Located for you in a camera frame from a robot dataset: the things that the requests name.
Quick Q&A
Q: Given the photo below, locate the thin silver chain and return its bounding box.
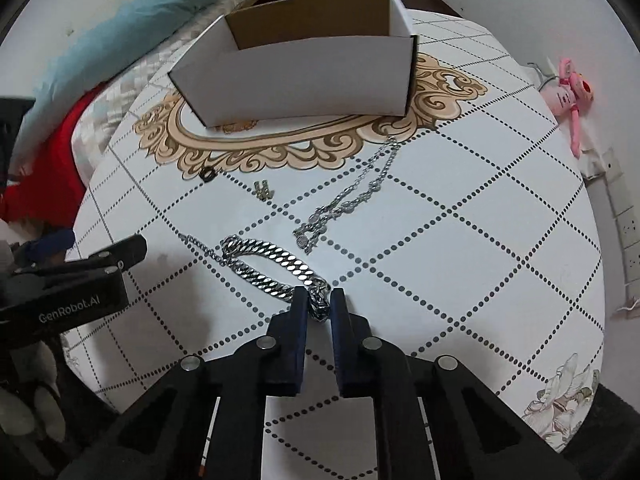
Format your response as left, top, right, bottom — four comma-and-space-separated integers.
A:
179, 231, 227, 267

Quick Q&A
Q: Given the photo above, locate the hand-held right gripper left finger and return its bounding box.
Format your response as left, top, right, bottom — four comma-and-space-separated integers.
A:
57, 286, 310, 480

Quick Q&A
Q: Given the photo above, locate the pink plush toy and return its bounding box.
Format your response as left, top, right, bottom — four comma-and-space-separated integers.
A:
539, 57, 596, 158

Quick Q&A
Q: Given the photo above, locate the red cloth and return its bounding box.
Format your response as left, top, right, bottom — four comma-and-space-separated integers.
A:
0, 85, 103, 226

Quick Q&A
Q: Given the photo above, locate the black object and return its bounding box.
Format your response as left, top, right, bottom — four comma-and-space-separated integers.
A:
0, 96, 37, 183

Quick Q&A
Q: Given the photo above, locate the thin silver chain necklace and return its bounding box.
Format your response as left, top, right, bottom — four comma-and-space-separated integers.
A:
292, 135, 402, 254

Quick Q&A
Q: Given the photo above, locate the white patterned tablecloth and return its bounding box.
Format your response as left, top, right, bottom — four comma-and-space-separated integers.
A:
60, 4, 607, 480

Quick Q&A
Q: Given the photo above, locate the person's left hand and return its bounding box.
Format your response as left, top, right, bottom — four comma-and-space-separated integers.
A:
0, 342, 68, 443

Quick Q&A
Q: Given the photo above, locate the dark rug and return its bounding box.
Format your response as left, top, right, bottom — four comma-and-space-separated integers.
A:
557, 382, 640, 480

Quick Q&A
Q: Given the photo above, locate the white power strip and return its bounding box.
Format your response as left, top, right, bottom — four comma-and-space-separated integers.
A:
614, 209, 640, 283

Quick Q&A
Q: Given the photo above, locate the chunky silver curb chain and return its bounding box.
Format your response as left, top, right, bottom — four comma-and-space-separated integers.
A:
219, 234, 334, 322

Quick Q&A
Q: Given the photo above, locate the white cable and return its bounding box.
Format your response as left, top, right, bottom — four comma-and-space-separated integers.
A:
611, 294, 640, 320

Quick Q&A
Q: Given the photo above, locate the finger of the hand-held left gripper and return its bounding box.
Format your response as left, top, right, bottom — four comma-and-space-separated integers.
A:
65, 233, 149, 276

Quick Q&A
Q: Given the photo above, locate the white cardboard box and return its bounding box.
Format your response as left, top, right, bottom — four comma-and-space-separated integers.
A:
168, 0, 419, 129

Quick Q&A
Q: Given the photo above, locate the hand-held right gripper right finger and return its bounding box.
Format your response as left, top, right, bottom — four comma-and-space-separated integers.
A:
330, 287, 582, 480

